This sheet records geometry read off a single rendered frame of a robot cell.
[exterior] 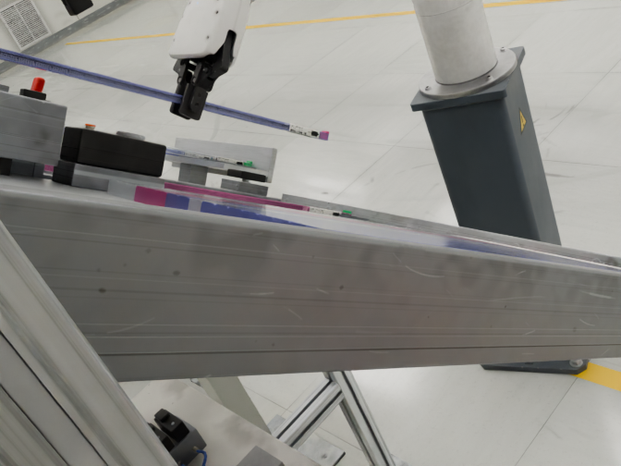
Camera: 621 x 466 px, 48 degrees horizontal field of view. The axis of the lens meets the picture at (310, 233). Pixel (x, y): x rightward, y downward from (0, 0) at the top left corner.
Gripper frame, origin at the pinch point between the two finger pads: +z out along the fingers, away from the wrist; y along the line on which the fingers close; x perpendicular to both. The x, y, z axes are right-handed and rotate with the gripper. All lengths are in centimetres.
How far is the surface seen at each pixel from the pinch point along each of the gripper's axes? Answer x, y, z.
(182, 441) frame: 8.4, 9.9, 41.8
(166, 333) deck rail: -33, 60, 21
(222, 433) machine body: 14.0, 10.2, 40.2
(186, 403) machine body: 14.5, 0.3, 39.6
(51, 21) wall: 231, -749, -174
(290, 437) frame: 48, -10, 47
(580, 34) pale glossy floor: 215, -77, -116
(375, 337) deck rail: -21, 60, 19
